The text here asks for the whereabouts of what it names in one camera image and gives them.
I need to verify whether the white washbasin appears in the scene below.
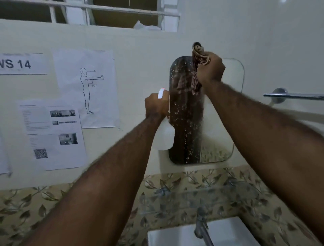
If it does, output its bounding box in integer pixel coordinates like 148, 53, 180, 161
147, 216, 261, 246

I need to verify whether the chrome sink faucet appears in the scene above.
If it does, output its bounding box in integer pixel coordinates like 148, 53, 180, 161
194, 206, 214, 246

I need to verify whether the white barred window frame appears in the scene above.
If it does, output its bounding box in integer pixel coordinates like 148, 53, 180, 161
0, 0, 181, 32

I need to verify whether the rounded wall mirror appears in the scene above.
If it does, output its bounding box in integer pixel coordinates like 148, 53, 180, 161
169, 56, 245, 165

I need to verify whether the glass shelf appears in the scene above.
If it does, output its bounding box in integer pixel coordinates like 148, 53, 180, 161
139, 184, 264, 216

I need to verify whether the paper sheet with large letters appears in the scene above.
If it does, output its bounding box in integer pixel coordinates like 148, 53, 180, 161
0, 53, 50, 75

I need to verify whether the paper sheet with small photos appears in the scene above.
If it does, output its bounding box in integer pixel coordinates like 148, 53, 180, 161
19, 100, 88, 171

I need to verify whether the paper sheet with body diagram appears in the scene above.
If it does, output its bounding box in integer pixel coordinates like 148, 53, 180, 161
53, 49, 120, 129

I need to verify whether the person's right forearm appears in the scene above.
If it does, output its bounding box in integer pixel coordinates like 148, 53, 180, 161
202, 80, 324, 242

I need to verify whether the person's right hand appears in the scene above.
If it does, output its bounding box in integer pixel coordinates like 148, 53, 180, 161
196, 51, 226, 88

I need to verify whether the red striped cleaning cloth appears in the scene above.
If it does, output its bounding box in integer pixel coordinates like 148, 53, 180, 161
190, 42, 210, 96

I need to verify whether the white spray bottle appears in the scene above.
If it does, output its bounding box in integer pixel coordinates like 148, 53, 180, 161
153, 88, 176, 151

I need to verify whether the chrome towel bar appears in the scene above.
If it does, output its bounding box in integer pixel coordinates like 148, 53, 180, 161
263, 88, 324, 104

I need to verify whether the person's left forearm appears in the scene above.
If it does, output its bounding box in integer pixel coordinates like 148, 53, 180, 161
22, 115, 164, 246

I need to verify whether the person's left hand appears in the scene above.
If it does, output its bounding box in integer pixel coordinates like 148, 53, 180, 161
144, 90, 170, 119

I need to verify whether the white plastic bag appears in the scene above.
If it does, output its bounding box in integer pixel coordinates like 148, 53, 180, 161
133, 20, 161, 31

